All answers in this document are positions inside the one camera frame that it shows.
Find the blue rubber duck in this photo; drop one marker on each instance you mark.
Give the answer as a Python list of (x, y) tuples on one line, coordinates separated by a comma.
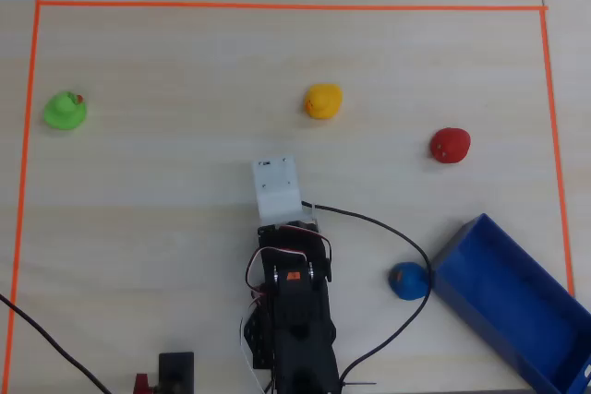
[(408, 281)]

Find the red rubber duck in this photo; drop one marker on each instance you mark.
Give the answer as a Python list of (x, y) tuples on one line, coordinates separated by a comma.
[(450, 145)]

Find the black clamp block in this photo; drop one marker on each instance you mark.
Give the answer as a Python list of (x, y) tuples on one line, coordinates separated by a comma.
[(176, 371)]

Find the green rubber duck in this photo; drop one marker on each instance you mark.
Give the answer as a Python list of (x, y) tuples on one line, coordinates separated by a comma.
[(64, 111)]

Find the blue plastic box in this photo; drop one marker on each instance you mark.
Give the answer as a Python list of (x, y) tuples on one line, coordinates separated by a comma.
[(508, 292)]

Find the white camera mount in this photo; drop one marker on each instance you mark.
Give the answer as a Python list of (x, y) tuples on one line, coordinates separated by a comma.
[(277, 186)]

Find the long horizontal orange tape strip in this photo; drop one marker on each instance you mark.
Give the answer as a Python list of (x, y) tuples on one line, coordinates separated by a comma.
[(295, 6)]

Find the yellow rubber duck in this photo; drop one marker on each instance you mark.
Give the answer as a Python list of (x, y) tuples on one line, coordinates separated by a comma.
[(323, 101)]

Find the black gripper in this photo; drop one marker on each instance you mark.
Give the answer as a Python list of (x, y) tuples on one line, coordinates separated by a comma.
[(302, 221)]

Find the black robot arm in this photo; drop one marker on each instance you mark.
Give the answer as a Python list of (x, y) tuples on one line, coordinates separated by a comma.
[(300, 320)]

